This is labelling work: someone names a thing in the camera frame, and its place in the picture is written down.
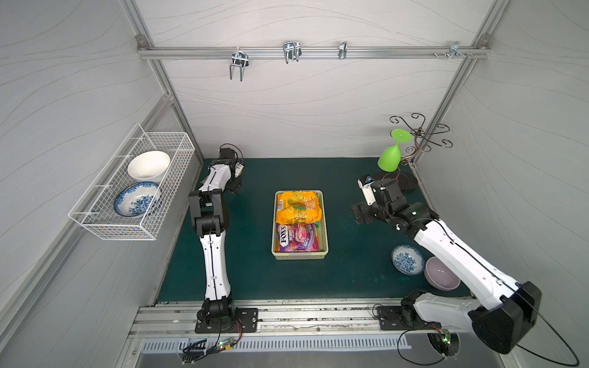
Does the pale green plastic basket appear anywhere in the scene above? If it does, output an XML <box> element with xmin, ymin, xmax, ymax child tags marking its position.
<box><xmin>271</xmin><ymin>190</ymin><xmax>329</xmax><ymax>261</ymax></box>

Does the yellow candy bag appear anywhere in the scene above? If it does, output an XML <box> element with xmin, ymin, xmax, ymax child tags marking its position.
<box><xmin>275</xmin><ymin>191</ymin><xmax>323</xmax><ymax>225</ymax></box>

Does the pink purple candy bag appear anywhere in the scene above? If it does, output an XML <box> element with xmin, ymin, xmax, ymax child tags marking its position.
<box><xmin>275</xmin><ymin>224</ymin><xmax>320</xmax><ymax>253</ymax></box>

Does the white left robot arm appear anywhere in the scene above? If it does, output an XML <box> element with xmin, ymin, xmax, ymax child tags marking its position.
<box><xmin>188</xmin><ymin>144</ymin><xmax>242</xmax><ymax>325</ymax></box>

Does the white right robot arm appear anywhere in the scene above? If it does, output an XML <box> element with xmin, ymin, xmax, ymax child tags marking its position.
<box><xmin>351</xmin><ymin>175</ymin><xmax>542</xmax><ymax>354</ymax></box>

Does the green plastic wine glass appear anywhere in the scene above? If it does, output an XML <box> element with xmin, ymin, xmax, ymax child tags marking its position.
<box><xmin>377</xmin><ymin>129</ymin><xmax>412</xmax><ymax>173</ymax></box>

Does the blue white patterned bowl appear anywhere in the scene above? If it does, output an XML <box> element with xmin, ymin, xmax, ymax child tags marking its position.
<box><xmin>391</xmin><ymin>245</ymin><xmax>426</xmax><ymax>276</ymax></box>

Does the lilac bowl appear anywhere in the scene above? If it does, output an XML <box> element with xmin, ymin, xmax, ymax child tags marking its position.
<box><xmin>423</xmin><ymin>257</ymin><xmax>461</xmax><ymax>291</ymax></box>

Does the metal hook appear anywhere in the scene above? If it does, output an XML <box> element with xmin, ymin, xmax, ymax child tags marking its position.
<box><xmin>433</xmin><ymin>41</ymin><xmax>474</xmax><ymax>61</ymax></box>
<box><xmin>282</xmin><ymin>41</ymin><xmax>302</xmax><ymax>64</ymax></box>
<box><xmin>338</xmin><ymin>41</ymin><xmax>348</xmax><ymax>60</ymax></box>
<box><xmin>229</xmin><ymin>51</ymin><xmax>249</xmax><ymax>81</ymax></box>

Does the blue white patterned plate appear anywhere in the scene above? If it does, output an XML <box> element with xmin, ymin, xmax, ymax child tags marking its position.
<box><xmin>114</xmin><ymin>182</ymin><xmax>161</xmax><ymax>218</ymax></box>

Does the round floor port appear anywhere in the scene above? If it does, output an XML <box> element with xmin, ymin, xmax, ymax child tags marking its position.
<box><xmin>427</xmin><ymin>332</ymin><xmax>460</xmax><ymax>357</ymax></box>

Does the white vent strip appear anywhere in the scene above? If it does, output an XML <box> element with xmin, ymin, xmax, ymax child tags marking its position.
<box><xmin>141</xmin><ymin>334</ymin><xmax>412</xmax><ymax>354</ymax></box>

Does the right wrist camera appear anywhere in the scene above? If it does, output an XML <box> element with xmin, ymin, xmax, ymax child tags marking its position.
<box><xmin>357</xmin><ymin>174</ymin><xmax>376</xmax><ymax>206</ymax></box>

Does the bronze wire glass stand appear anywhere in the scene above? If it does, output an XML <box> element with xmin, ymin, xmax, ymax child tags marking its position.
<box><xmin>379</xmin><ymin>113</ymin><xmax>453</xmax><ymax>190</ymax></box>

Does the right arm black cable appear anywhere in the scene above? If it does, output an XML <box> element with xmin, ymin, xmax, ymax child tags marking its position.
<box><xmin>371</xmin><ymin>303</ymin><xmax>447</xmax><ymax>367</ymax></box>

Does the white wire wall basket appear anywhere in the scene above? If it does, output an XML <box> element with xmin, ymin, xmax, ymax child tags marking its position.
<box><xmin>68</xmin><ymin>124</ymin><xmax>195</xmax><ymax>241</ymax></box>

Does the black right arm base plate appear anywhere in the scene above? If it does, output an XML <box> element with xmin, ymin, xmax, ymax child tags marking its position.
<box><xmin>372</xmin><ymin>304</ymin><xmax>414</xmax><ymax>331</ymax></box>

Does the aluminium top rail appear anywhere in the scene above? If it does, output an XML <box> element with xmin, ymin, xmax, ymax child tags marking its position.
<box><xmin>138</xmin><ymin>45</ymin><xmax>492</xmax><ymax>61</ymax></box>

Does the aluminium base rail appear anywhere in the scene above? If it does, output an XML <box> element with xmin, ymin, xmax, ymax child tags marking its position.
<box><xmin>128</xmin><ymin>298</ymin><xmax>506</xmax><ymax>340</ymax></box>

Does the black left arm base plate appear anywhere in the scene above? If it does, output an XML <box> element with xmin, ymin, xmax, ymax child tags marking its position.
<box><xmin>194</xmin><ymin>307</ymin><xmax>259</xmax><ymax>334</ymax></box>

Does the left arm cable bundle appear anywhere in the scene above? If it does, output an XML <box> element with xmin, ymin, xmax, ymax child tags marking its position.
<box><xmin>177</xmin><ymin>316</ymin><xmax>245</xmax><ymax>365</ymax></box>

